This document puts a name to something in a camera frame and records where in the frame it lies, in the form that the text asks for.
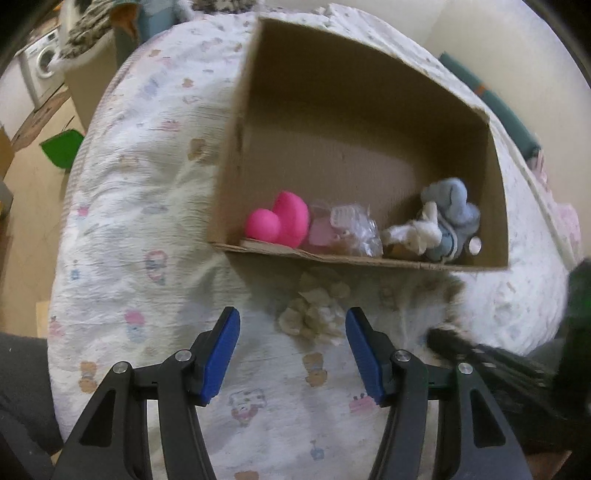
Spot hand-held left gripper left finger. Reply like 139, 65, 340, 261
48, 305, 242, 480

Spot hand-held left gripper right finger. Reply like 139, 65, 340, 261
344, 305, 532, 480

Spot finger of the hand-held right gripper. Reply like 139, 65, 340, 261
427, 325, 555, 398

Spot clear plastic bag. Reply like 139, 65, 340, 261
307, 200, 384, 257

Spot white socks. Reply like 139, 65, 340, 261
382, 200, 446, 257

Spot pink rubber toy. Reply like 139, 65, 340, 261
245, 190, 310, 247

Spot blue and white plush toy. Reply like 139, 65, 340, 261
420, 178, 482, 264

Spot brown cardboard box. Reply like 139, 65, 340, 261
206, 16, 509, 272

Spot pink cloth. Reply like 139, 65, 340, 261
526, 152, 583, 259

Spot printed bedsheet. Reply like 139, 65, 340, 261
46, 2, 583, 480

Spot person's left leg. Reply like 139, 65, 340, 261
0, 332, 64, 480

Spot beige storage bin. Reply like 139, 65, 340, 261
65, 32, 121, 130

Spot white kitchen cabinet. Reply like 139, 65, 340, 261
0, 60, 38, 130

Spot white washing machine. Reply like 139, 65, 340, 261
16, 30, 68, 107

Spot teal pillow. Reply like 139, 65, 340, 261
113, 0, 192, 51

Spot patterned knit blanket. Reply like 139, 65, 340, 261
58, 0, 114, 61

